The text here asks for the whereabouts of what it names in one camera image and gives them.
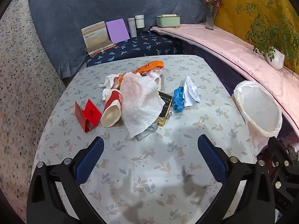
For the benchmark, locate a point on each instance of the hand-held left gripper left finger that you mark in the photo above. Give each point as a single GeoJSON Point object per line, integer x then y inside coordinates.
{"type": "Point", "coordinates": [90, 159]}

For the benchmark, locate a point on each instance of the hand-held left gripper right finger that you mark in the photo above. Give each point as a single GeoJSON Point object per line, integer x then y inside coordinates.
{"type": "Point", "coordinates": [211, 159]}

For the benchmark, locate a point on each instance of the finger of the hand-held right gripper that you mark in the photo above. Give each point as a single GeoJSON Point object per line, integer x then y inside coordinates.
{"type": "Point", "coordinates": [279, 155]}

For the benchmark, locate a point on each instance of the bin with white bag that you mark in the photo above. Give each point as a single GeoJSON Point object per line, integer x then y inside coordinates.
{"type": "Point", "coordinates": [259, 110]}

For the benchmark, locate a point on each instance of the black and gold box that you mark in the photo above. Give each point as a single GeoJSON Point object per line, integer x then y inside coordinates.
{"type": "Point", "coordinates": [164, 105]}

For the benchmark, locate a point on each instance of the white paper towel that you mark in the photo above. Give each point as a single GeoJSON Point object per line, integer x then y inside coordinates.
{"type": "Point", "coordinates": [140, 100]}

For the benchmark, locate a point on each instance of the orange plastic wrapper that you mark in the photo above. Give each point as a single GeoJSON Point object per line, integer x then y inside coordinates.
{"type": "Point", "coordinates": [147, 67]}

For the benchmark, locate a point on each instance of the red folded box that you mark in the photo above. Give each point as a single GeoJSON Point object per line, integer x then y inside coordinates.
{"type": "Point", "coordinates": [88, 115]}

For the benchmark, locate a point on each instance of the red and white paper cup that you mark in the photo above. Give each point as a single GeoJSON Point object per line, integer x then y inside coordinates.
{"type": "Point", "coordinates": [112, 112]}

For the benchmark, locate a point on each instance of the rabbit print tablecloth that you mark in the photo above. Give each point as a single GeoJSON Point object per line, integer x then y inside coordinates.
{"type": "Point", "coordinates": [149, 168]}

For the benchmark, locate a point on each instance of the blue measuring tape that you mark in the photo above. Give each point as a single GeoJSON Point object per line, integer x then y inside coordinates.
{"type": "Point", "coordinates": [178, 99]}

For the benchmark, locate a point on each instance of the white crumpled paper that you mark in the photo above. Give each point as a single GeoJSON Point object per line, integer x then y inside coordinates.
{"type": "Point", "coordinates": [191, 92]}

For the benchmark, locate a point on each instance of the green plant in white pot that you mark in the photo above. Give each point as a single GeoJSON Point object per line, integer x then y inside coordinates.
{"type": "Point", "coordinates": [275, 56]}

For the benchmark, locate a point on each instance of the speckled floral cloth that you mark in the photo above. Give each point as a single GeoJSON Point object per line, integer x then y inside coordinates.
{"type": "Point", "coordinates": [21, 86]}

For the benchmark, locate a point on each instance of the dark purple cloth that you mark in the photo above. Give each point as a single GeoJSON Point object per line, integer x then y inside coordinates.
{"type": "Point", "coordinates": [210, 58]}

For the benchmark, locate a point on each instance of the white plastic packaging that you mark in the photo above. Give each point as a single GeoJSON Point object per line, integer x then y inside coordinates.
{"type": "Point", "coordinates": [155, 73]}

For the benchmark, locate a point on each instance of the pink printed cloth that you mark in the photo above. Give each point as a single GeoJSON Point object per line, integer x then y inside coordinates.
{"type": "Point", "coordinates": [233, 44]}

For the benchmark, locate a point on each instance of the beige book on wooden stand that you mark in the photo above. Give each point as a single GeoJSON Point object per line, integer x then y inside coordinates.
{"type": "Point", "coordinates": [95, 37]}

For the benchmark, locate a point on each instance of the navy leaf print cloth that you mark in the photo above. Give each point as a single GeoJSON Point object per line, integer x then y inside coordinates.
{"type": "Point", "coordinates": [144, 47]}

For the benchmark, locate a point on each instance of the purple board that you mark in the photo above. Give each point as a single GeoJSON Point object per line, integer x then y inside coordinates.
{"type": "Point", "coordinates": [118, 30]}

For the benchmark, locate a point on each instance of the white cosmetic tube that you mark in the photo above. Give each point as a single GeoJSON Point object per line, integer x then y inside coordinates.
{"type": "Point", "coordinates": [132, 26]}

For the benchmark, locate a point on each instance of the glass vase with pink flowers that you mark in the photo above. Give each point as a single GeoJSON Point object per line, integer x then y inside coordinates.
{"type": "Point", "coordinates": [210, 16]}

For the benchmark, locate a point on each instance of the white cosmetic jar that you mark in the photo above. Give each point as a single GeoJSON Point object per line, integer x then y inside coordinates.
{"type": "Point", "coordinates": [139, 23]}

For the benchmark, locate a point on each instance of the green tissue box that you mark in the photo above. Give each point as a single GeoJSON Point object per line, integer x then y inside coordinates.
{"type": "Point", "coordinates": [168, 20]}

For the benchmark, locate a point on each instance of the blue grey blanket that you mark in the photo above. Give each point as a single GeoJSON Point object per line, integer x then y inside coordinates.
{"type": "Point", "coordinates": [93, 7]}

